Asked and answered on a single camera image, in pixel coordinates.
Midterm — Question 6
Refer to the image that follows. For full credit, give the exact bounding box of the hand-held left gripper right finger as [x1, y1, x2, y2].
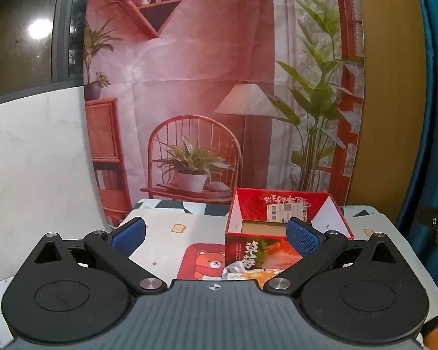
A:
[265, 217, 410, 296]

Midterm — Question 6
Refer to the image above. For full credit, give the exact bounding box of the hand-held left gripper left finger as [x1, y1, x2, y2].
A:
[22, 217, 167, 296]

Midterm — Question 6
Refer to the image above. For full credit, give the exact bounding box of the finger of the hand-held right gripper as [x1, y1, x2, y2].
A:
[415, 206, 438, 246]

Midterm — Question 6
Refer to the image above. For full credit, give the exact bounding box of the red strawberry print box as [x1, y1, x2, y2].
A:
[224, 188, 354, 281]

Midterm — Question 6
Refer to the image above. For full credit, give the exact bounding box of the silver white plastic bag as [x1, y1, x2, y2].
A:
[222, 260, 264, 281]

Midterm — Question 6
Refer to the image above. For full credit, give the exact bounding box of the printed white tablecloth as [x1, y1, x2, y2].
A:
[115, 199, 438, 332]

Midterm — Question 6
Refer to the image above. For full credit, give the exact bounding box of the red bear print mat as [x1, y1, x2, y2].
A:
[175, 242, 229, 281]

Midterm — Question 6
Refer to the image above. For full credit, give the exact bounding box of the yellow wooden board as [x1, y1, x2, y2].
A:
[345, 0, 429, 208]

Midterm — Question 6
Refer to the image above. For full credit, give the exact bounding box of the printed room scene backdrop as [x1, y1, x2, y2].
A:
[83, 0, 366, 227]

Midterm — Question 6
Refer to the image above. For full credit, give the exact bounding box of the dark glass window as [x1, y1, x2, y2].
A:
[0, 0, 92, 108]

